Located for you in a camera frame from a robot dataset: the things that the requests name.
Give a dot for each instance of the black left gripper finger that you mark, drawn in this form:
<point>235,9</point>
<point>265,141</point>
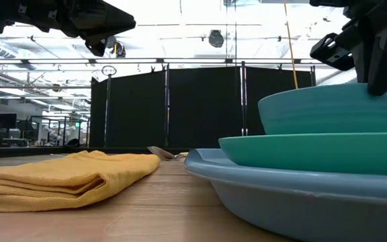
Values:
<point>109,23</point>

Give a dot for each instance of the blue plastic bowl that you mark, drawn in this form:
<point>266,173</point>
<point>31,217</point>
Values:
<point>328,111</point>

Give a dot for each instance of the teal plastic plate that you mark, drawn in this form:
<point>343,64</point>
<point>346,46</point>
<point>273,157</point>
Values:
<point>314,153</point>

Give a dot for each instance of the yellow cloth napkin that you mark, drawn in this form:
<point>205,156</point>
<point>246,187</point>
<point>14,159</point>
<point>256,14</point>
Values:
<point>55,181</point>

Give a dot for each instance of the blue plastic tray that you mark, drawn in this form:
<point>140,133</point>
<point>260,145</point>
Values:
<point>297,208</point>

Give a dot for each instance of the black background monitor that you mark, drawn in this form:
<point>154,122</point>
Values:
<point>4,121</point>

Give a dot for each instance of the black room divider screen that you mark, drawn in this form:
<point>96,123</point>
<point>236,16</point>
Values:
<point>203,107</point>

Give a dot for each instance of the black metal table frame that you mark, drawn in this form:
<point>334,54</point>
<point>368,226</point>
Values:
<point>12,152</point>

